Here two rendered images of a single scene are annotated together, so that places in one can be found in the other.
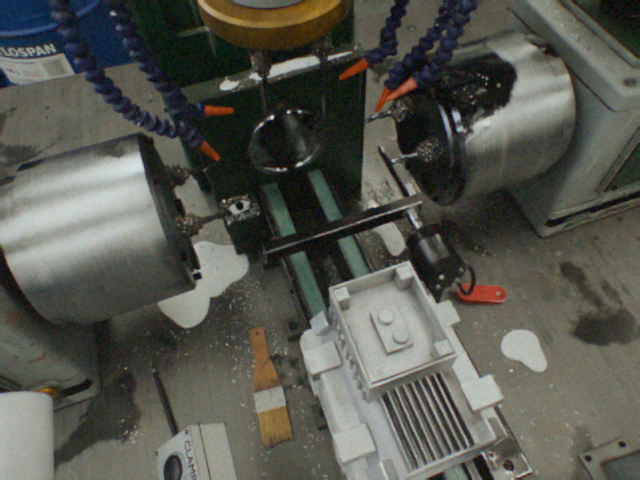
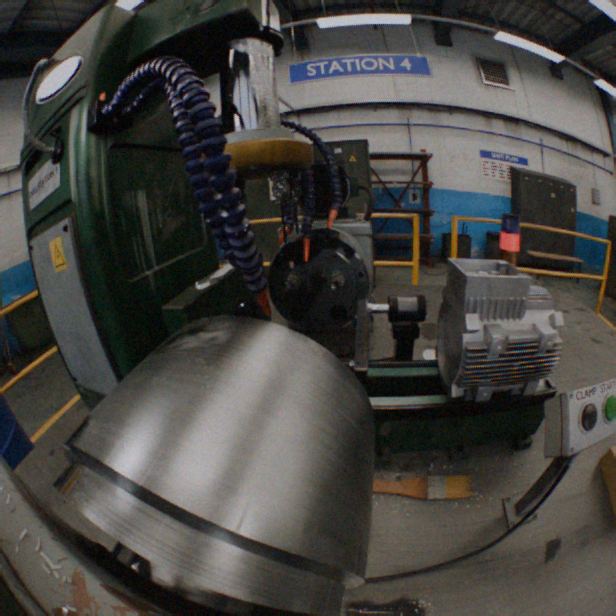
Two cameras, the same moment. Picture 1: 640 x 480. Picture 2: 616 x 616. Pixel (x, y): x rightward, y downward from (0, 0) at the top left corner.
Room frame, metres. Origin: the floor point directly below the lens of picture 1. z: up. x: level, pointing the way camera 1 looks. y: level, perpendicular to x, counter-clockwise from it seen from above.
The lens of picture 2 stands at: (0.30, 0.38, 1.25)
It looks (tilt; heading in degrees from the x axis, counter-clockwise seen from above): 23 degrees down; 298
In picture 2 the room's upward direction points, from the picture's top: 5 degrees counter-clockwise
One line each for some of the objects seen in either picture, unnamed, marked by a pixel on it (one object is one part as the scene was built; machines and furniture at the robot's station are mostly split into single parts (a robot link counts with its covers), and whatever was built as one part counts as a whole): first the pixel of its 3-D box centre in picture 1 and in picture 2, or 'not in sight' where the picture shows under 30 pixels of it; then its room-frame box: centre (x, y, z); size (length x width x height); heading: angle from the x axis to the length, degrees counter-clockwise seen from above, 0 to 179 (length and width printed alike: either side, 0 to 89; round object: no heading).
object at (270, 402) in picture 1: (266, 382); (420, 488); (0.25, 0.11, 0.80); 0.21 x 0.05 x 0.01; 10
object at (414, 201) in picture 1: (344, 228); (363, 333); (0.42, -0.04, 1.01); 0.26 x 0.04 x 0.03; 106
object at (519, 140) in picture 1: (488, 115); (323, 272); (0.61, -0.30, 1.04); 0.41 x 0.25 x 0.25; 106
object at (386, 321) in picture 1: (388, 332); (486, 288); (0.21, -0.07, 1.11); 0.12 x 0.11 x 0.07; 16
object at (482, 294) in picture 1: (481, 294); not in sight; (0.38, -0.29, 0.81); 0.09 x 0.03 x 0.02; 82
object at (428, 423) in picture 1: (395, 388); (496, 338); (0.17, -0.08, 1.02); 0.20 x 0.19 x 0.19; 16
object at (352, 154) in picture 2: not in sight; (347, 213); (1.51, -3.20, 0.98); 0.72 x 0.49 x 1.96; 11
